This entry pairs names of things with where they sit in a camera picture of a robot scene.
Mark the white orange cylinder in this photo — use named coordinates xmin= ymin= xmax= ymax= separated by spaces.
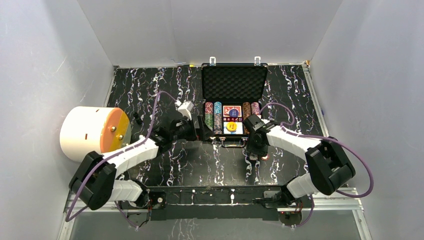
xmin=59 ymin=106 xmax=132 ymax=163

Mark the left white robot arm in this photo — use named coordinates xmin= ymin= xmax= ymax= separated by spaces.
xmin=69 ymin=115 xmax=214 ymax=210

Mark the red playing card deck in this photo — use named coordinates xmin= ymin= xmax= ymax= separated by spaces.
xmin=222 ymin=105 xmax=243 ymax=118

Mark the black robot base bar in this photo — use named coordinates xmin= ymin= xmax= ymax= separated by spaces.
xmin=119 ymin=185 xmax=312 ymax=224

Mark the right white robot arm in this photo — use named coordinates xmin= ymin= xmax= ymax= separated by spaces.
xmin=242 ymin=114 xmax=356 ymax=207

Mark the black poker set case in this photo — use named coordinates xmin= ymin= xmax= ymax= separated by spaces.
xmin=201 ymin=56 xmax=269 ymax=148

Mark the blue playing card deck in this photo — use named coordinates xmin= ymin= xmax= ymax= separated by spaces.
xmin=223 ymin=122 xmax=244 ymax=135

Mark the brown orange chip row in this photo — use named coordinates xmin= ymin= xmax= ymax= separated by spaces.
xmin=242 ymin=102 xmax=252 ymax=119

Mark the red dice row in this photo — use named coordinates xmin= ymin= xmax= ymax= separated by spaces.
xmin=223 ymin=117 xmax=243 ymax=122

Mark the purple red green chip row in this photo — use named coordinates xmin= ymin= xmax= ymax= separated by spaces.
xmin=250 ymin=102 xmax=261 ymax=116

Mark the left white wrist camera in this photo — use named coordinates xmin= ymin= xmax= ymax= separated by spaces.
xmin=177 ymin=101 xmax=194 ymax=121

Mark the light blue orange chip row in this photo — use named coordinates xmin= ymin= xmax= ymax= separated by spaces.
xmin=213 ymin=101 xmax=223 ymax=135

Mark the blue small blind button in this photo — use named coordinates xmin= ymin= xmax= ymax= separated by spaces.
xmin=228 ymin=108 xmax=240 ymax=118

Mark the yellow big blind button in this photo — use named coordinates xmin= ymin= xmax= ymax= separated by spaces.
xmin=225 ymin=121 xmax=238 ymax=132

